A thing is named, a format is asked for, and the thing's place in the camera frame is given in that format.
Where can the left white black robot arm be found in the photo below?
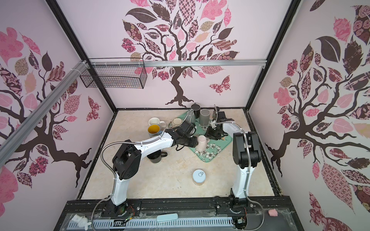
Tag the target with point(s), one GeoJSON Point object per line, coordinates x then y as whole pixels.
{"type": "Point", "coordinates": [127, 159]}

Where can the green floral tray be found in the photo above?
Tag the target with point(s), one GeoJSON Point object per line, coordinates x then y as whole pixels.
{"type": "Point", "coordinates": [214, 148]}

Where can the aluminium rail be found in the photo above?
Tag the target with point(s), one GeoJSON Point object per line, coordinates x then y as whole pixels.
{"type": "Point", "coordinates": [14, 141]}
{"type": "Point", "coordinates": [240, 62]}

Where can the back aluminium rail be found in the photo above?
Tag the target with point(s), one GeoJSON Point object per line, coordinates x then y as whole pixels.
{"type": "Point", "coordinates": [240, 62]}

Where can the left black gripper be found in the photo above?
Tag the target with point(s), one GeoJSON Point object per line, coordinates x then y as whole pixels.
{"type": "Point", "coordinates": [194, 139]}

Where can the pink sponge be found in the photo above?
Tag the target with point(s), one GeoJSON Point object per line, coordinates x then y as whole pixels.
{"type": "Point", "coordinates": [273, 213]}

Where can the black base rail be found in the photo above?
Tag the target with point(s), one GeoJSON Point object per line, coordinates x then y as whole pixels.
{"type": "Point", "coordinates": [244, 217]}

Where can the left aluminium rail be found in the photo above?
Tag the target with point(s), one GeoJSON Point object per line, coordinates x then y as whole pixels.
{"type": "Point", "coordinates": [14, 141]}

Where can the pink mug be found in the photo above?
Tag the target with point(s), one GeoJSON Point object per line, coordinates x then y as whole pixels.
{"type": "Point", "coordinates": [202, 143]}

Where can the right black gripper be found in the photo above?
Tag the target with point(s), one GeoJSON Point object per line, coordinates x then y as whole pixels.
{"type": "Point", "coordinates": [209, 134]}

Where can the orange cream scalloped mug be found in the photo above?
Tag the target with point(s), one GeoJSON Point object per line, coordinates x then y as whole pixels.
{"type": "Point", "coordinates": [175, 123]}

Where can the white power plug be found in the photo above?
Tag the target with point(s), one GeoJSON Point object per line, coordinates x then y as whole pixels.
{"type": "Point", "coordinates": [81, 221]}

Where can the blue iridescent mug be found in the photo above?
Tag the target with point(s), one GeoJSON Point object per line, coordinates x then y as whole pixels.
{"type": "Point", "coordinates": [155, 130]}

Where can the black wire basket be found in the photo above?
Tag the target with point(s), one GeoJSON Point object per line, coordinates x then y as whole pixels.
{"type": "Point", "coordinates": [120, 73]}

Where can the light grey mug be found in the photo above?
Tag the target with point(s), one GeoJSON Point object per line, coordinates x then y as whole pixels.
{"type": "Point", "coordinates": [190, 118]}

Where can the white ribbed-bottom mug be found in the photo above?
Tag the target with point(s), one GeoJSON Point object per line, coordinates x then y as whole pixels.
{"type": "Point", "coordinates": [157, 121]}

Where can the white slotted cable duct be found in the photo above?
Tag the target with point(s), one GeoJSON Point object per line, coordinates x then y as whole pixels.
{"type": "Point", "coordinates": [115, 224]}

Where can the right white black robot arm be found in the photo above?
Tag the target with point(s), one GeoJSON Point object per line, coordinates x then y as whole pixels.
{"type": "Point", "coordinates": [246, 155]}

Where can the black white mug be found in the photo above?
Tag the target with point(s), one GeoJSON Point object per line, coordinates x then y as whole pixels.
{"type": "Point", "coordinates": [157, 156]}

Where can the dark grey mug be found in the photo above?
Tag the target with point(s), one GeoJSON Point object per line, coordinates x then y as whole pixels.
{"type": "Point", "coordinates": [204, 117]}

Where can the light blue eraser block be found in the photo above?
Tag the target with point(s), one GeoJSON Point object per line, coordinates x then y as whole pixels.
{"type": "Point", "coordinates": [167, 217]}

